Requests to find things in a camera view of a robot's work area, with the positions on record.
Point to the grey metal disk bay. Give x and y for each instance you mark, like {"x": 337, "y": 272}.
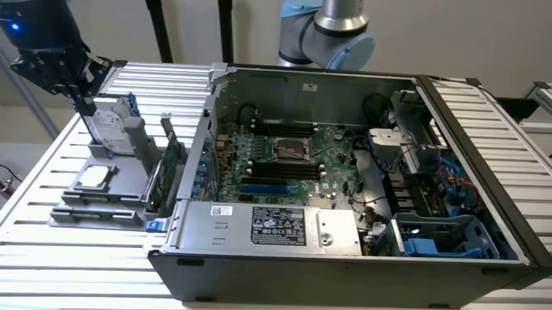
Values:
{"x": 409, "y": 129}

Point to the green motherboard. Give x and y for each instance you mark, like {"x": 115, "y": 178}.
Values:
{"x": 297, "y": 185}

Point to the blue case latch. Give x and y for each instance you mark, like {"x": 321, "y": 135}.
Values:
{"x": 156, "y": 225}

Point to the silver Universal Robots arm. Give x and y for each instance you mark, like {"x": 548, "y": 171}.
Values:
{"x": 336, "y": 19}

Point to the black pole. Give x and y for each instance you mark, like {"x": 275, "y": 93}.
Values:
{"x": 161, "y": 29}
{"x": 226, "y": 29}

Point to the silver power supply unit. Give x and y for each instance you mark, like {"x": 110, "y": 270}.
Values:
{"x": 233, "y": 232}

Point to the blue plastic disk bay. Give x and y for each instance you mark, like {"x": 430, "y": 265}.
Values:
{"x": 452, "y": 226}

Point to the black fan shroud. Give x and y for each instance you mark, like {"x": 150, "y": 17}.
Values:
{"x": 409, "y": 193}

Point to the aluminium profile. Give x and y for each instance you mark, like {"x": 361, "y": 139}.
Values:
{"x": 539, "y": 106}

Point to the black RAM slot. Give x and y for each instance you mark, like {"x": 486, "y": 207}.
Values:
{"x": 289, "y": 131}
{"x": 289, "y": 127}
{"x": 285, "y": 167}
{"x": 285, "y": 171}
{"x": 285, "y": 163}
{"x": 285, "y": 176}
{"x": 289, "y": 124}
{"x": 289, "y": 134}

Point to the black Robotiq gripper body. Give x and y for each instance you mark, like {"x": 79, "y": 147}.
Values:
{"x": 43, "y": 32}

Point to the short black expansion slot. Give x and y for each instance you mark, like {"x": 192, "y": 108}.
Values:
{"x": 249, "y": 197}

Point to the silver CPU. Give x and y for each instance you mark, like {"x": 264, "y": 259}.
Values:
{"x": 95, "y": 177}

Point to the green RAM stick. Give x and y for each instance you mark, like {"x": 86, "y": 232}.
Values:
{"x": 101, "y": 195}
{"x": 93, "y": 213}

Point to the grey frame post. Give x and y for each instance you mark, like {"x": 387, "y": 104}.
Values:
{"x": 30, "y": 93}

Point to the grey parts rack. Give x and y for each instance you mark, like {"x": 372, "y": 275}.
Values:
{"x": 129, "y": 181}

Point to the long black expansion slot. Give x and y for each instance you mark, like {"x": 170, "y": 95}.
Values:
{"x": 264, "y": 181}

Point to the blue expansion slot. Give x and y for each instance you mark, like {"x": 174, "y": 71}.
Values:
{"x": 264, "y": 189}

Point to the hard disk with blue rails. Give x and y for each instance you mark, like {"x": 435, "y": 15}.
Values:
{"x": 113, "y": 126}

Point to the CPU socket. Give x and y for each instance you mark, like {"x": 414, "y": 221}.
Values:
{"x": 291, "y": 149}

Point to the black open PC case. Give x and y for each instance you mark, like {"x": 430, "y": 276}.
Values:
{"x": 303, "y": 277}

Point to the black bracket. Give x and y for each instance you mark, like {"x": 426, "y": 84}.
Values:
{"x": 515, "y": 108}

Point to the green graphics card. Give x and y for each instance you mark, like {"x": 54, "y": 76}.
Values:
{"x": 166, "y": 174}

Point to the small silver heatsink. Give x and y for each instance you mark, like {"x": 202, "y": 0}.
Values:
{"x": 323, "y": 202}

